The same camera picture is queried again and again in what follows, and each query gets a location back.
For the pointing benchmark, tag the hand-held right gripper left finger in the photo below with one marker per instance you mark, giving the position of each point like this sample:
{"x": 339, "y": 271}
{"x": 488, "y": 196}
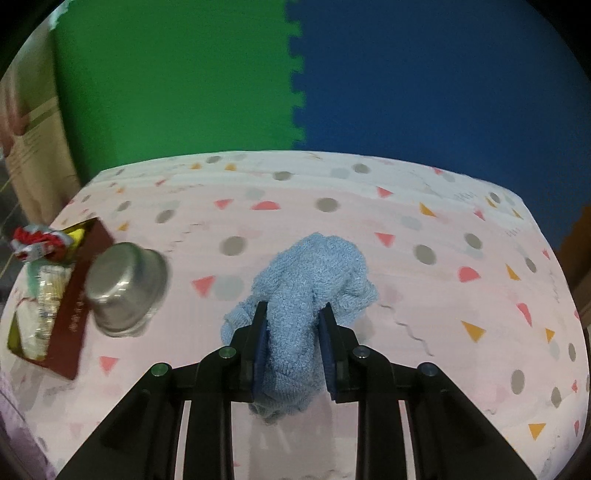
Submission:
{"x": 259, "y": 350}

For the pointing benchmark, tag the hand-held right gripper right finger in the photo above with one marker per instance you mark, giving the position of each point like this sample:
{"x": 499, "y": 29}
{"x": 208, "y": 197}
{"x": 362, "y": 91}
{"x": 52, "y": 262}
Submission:
{"x": 328, "y": 350}

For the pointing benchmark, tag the light blue fluffy towel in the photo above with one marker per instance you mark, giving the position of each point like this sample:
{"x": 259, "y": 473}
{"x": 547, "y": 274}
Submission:
{"x": 304, "y": 286}

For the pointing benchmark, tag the red tin box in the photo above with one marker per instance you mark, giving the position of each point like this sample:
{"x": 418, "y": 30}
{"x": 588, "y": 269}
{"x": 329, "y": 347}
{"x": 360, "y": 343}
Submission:
{"x": 69, "y": 332}

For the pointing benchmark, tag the bag of cotton swabs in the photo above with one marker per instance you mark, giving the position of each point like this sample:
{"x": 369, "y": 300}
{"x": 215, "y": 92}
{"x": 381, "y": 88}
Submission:
{"x": 51, "y": 295}

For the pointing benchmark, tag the stainless steel bowl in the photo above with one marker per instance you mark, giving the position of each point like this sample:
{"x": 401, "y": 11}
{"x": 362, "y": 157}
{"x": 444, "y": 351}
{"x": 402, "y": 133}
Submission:
{"x": 124, "y": 286}

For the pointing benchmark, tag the lilac cloth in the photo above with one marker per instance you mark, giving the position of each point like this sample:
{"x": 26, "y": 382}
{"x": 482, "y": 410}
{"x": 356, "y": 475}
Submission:
{"x": 23, "y": 438}

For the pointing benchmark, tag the brown wooden furniture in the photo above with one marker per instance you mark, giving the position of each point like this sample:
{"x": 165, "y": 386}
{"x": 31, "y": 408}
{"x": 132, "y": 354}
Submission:
{"x": 577, "y": 258}

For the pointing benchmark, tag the green foam mat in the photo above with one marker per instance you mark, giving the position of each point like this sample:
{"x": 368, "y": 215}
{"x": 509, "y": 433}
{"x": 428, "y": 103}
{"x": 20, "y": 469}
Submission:
{"x": 175, "y": 83}

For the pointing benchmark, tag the blue foam mat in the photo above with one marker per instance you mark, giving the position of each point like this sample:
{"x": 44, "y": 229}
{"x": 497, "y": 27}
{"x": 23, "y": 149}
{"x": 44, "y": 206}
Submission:
{"x": 438, "y": 83}

